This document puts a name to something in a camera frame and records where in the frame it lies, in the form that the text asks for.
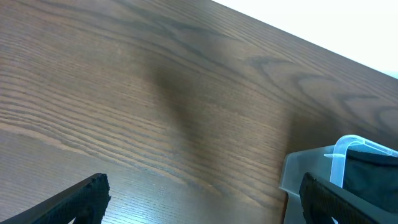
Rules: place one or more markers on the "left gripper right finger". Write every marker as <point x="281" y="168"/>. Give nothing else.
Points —
<point x="324" y="202"/>

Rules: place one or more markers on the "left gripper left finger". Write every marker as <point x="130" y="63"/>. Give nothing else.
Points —
<point x="84" y="202"/>

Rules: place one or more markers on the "black garment with band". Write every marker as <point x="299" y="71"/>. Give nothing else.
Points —
<point x="372" y="177"/>

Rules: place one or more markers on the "clear plastic storage bin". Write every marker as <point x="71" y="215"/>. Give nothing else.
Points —
<point x="326" y="162"/>

